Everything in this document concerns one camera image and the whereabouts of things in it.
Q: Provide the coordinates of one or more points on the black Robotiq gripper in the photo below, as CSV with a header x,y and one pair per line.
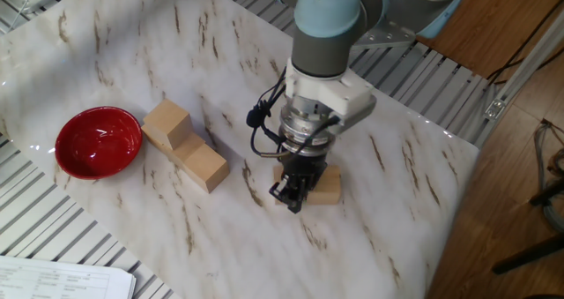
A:
x,y
304,169

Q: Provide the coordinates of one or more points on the light wooden cube block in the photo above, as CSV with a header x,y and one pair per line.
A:
x,y
207,171
169,122
277,175
187,147
328,191
152,136

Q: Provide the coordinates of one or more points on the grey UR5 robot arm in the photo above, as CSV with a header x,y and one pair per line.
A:
x,y
326,25

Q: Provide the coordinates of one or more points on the white printed paper stack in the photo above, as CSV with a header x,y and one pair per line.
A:
x,y
53,281

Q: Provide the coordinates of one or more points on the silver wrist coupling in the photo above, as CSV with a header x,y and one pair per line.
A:
x,y
304,127

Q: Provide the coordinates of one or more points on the red glossy bowl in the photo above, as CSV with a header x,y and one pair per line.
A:
x,y
99,142

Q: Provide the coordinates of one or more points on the white marble pattern board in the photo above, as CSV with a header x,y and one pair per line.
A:
x,y
132,47

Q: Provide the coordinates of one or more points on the black chair base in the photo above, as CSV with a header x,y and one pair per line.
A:
x,y
529,255

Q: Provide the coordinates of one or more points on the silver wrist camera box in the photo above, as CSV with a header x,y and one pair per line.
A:
x,y
359,114

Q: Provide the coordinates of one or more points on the aluminium frame profile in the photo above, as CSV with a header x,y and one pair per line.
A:
x,y
524,67

